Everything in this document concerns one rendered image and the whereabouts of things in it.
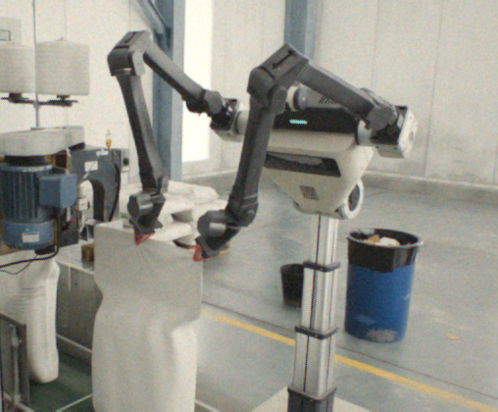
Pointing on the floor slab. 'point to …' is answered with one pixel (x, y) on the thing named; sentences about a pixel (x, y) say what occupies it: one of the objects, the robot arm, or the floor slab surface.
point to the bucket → (292, 283)
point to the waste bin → (379, 283)
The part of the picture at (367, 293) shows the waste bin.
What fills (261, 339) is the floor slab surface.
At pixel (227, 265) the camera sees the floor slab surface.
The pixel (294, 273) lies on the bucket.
